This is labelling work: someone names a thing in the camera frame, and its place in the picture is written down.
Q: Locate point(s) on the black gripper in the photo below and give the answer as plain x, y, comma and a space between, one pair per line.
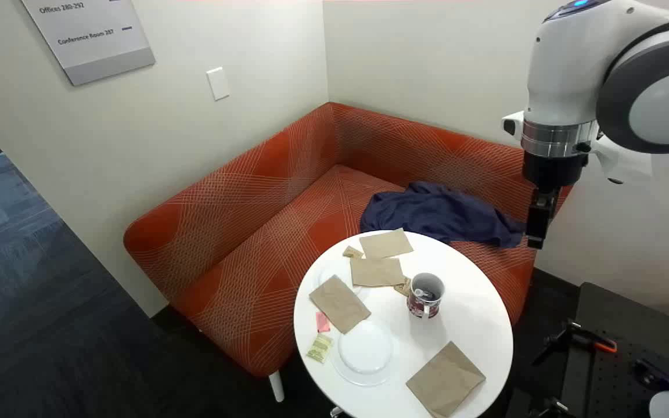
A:
555, 168

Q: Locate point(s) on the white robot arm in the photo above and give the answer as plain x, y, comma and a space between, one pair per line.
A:
574, 70

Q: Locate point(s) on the red mug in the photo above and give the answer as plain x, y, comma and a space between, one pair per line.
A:
425, 308

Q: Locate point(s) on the dark blue cloth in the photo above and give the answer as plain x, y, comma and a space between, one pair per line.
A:
434, 212

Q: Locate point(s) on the black orange clamp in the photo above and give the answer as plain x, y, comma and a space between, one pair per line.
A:
582, 337

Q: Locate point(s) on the white round table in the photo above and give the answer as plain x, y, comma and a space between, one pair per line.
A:
466, 325

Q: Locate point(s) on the black robot cart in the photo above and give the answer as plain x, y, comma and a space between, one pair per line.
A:
627, 340

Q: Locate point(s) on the small brown sugar packet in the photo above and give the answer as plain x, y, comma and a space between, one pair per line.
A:
403, 287

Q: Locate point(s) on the small torn brown paper piece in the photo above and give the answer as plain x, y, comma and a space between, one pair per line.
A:
352, 252

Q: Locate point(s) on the white round plastic lid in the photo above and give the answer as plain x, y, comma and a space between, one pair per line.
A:
365, 349

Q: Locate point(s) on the pink sweetener packet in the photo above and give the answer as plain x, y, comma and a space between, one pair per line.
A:
323, 323

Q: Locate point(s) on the yellow green packet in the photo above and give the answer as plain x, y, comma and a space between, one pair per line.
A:
319, 349

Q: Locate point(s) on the orange corner sofa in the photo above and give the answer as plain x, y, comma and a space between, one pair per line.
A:
250, 232

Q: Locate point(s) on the white sofa leg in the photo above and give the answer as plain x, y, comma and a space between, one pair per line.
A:
277, 385

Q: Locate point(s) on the grey wall sign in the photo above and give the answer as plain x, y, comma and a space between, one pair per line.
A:
94, 37

